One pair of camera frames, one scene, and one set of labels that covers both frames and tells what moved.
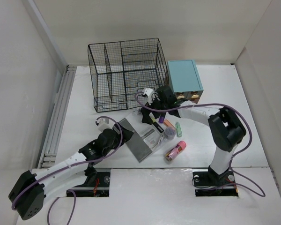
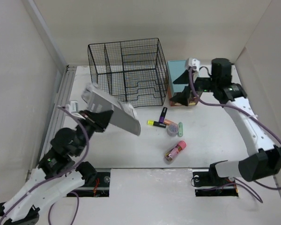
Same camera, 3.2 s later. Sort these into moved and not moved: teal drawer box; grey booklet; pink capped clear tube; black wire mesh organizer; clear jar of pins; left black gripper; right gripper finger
Moved: grey booklet; clear jar of pins; left black gripper; right gripper finger
Not moved: black wire mesh organizer; pink capped clear tube; teal drawer box
